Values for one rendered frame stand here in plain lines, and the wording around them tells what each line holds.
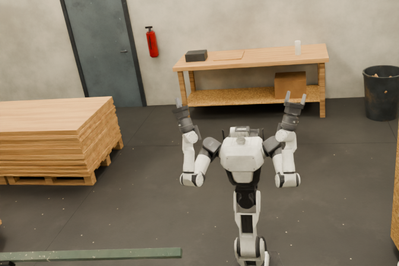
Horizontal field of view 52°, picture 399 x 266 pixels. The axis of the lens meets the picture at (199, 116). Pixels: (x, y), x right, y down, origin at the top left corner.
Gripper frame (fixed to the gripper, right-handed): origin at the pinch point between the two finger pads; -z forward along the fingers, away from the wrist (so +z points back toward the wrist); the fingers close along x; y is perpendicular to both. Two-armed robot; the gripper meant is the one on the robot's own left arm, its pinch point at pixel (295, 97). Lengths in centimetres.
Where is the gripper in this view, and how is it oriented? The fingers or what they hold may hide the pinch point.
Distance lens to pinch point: 240.9
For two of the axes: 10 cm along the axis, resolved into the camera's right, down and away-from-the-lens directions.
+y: -3.1, -2.2, 9.2
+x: -9.3, -1.3, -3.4
